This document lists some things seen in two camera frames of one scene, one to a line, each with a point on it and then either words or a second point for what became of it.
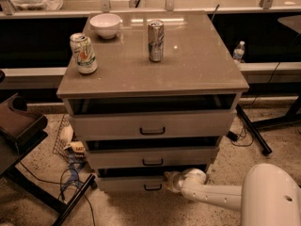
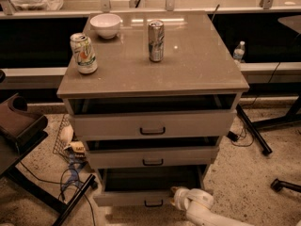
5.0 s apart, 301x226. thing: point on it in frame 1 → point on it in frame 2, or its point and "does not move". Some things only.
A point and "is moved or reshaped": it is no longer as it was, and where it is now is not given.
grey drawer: [155, 124] does not move
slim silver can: [156, 40] does not move
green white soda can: [83, 53] does not move
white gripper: [180, 180] → [180, 198]
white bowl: [105, 24] does not move
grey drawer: [132, 180] is moved or reshaped
